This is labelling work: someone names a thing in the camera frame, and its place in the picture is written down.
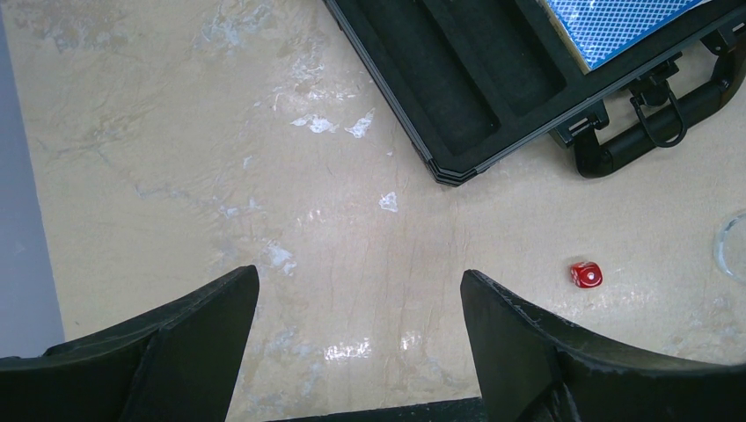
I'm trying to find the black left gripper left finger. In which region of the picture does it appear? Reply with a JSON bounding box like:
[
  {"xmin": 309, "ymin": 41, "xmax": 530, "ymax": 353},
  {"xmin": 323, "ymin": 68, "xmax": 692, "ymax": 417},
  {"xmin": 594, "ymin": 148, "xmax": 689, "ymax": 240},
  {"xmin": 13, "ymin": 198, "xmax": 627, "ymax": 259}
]
[{"xmin": 1, "ymin": 266, "xmax": 260, "ymax": 421}]

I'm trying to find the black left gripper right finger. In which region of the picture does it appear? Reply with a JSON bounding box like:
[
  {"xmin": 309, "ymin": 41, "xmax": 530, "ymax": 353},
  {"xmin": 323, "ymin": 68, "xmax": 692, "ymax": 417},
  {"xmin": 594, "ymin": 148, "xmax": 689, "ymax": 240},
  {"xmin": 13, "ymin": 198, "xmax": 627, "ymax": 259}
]
[{"xmin": 460, "ymin": 270, "xmax": 745, "ymax": 421}]

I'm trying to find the red die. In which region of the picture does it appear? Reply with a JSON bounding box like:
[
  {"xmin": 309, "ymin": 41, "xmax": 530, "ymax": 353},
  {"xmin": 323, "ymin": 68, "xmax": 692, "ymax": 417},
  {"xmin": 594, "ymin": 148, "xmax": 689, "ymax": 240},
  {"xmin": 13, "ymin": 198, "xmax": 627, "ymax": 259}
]
[{"xmin": 570, "ymin": 261, "xmax": 603, "ymax": 288}]

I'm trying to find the black poker set case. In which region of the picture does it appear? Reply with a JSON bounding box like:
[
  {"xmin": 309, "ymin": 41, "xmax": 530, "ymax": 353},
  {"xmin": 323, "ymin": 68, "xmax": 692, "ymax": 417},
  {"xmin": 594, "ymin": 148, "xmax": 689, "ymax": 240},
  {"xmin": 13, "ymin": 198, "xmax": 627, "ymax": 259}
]
[{"xmin": 327, "ymin": 1, "xmax": 745, "ymax": 186}]

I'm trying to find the blue playing card deck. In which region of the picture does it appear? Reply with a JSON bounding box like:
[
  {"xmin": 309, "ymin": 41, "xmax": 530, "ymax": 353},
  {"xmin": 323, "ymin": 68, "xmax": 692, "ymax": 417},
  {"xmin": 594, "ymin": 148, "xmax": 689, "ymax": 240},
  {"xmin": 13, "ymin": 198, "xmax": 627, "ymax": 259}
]
[{"xmin": 539, "ymin": 0, "xmax": 704, "ymax": 74}]

